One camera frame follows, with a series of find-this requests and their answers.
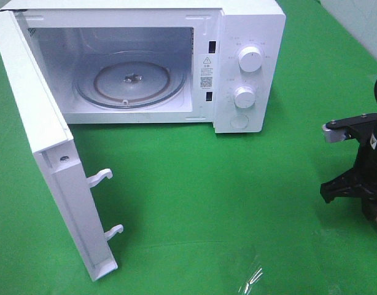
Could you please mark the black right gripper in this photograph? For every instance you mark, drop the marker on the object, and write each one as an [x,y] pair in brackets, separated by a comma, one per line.
[360,183]

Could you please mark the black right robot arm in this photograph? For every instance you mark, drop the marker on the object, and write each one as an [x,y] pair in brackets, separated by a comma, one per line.
[360,181]

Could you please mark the white lower microwave knob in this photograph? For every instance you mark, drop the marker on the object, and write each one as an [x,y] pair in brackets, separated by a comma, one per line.
[244,97]

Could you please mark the white microwave knob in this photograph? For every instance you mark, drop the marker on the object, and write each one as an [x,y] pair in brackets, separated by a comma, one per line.
[250,58]
[244,97]

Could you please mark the white upper microwave knob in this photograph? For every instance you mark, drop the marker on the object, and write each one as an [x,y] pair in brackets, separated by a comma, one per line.
[250,58]

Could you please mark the white partition panel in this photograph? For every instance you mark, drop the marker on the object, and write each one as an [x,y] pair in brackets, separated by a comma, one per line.
[359,18]

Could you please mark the white microwave oven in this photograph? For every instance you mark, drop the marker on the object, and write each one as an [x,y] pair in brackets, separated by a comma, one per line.
[62,34]

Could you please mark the glass microwave turntable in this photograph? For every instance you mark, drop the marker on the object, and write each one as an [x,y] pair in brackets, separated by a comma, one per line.
[132,79]

